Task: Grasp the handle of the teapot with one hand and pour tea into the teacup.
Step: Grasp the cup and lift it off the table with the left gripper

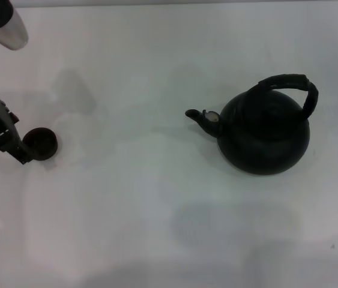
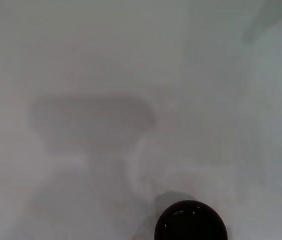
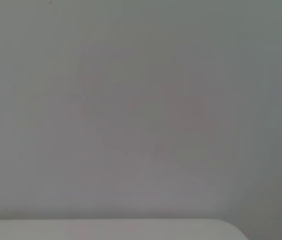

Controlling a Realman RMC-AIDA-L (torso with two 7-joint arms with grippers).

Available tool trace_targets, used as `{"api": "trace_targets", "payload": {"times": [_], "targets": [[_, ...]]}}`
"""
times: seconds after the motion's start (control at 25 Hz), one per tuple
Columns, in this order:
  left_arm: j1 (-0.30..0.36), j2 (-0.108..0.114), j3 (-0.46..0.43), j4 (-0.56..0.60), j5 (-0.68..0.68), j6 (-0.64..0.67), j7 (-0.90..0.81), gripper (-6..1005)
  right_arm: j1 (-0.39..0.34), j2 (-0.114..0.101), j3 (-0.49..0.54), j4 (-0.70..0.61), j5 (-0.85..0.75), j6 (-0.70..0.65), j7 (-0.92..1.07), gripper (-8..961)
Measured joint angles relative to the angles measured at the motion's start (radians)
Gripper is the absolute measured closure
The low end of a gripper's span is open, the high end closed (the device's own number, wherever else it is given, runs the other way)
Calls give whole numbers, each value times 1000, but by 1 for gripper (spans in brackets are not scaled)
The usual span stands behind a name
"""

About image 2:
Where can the small dark brown teacup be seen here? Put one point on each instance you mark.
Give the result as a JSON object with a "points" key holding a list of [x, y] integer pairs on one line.
{"points": [[190, 222]]}

